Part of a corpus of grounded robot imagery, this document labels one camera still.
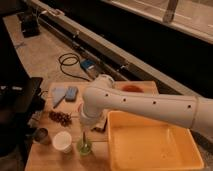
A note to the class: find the yellow plastic bin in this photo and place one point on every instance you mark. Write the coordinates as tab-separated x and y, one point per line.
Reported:
141	144

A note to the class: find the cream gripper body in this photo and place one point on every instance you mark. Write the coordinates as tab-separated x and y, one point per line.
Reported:
85	128

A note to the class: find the blue electronic box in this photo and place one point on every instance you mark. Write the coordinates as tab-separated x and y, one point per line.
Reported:
91	69

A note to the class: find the metal cup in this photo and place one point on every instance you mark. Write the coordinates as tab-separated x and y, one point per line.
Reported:
41	136

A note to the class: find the dark grape bunch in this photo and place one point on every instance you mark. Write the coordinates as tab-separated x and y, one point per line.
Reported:
60	117

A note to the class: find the green plastic cup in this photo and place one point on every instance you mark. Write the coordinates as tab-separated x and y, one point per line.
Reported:
84	146

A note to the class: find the orange red bowl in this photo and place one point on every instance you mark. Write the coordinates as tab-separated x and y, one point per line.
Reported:
131	88

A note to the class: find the black chair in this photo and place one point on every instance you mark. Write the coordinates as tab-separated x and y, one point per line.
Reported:
16	108

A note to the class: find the black device on floor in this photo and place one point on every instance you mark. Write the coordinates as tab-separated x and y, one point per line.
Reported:
29	25

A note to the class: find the blue sponge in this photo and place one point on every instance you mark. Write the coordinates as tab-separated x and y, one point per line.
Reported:
71	94

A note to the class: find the light blue wedge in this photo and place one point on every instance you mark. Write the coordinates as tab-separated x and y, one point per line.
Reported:
58	94

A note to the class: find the white paper cup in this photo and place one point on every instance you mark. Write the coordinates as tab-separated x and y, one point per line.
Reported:
62	141

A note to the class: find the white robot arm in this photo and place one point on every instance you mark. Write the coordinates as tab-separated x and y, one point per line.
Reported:
194	113

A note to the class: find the yellow brown sandwich block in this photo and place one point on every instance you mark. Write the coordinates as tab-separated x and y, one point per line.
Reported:
100	127

